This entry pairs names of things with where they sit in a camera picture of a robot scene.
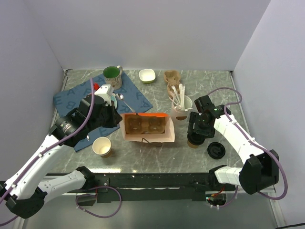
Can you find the green inside ceramic mug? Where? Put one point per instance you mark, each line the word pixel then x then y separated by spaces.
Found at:
pixel 113 76

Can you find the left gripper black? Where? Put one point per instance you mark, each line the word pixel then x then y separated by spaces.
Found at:
pixel 115 117

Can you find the wrapped white stirrers bundle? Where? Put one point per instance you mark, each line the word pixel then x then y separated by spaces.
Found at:
pixel 178 97

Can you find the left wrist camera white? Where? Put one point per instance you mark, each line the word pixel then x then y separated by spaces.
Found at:
pixel 105 92

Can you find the small white green bowl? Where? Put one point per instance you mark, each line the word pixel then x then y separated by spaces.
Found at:
pixel 147 75

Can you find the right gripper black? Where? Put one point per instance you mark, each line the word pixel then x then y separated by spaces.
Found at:
pixel 194 118

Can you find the black coffee cup lid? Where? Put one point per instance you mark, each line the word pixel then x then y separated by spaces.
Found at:
pixel 196 139

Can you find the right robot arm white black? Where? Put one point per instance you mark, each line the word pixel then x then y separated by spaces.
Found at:
pixel 259 170

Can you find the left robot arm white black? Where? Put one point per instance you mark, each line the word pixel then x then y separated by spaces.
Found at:
pixel 25 193

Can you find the brown paper cup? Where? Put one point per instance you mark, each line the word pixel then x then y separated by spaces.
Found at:
pixel 193 144
pixel 102 146

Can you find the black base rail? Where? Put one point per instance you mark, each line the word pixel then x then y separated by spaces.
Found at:
pixel 160 186

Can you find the red blue floral plate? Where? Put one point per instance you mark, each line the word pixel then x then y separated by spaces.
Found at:
pixel 113 98

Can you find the orange paper bag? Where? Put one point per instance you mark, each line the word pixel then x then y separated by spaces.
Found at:
pixel 167 137

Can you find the white cup holding stirrers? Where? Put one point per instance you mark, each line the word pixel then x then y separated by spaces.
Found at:
pixel 178 116

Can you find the metal spoon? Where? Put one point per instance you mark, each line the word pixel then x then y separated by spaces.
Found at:
pixel 121 98

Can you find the cardboard cup carrier tray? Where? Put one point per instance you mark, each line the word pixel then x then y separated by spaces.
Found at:
pixel 138 125

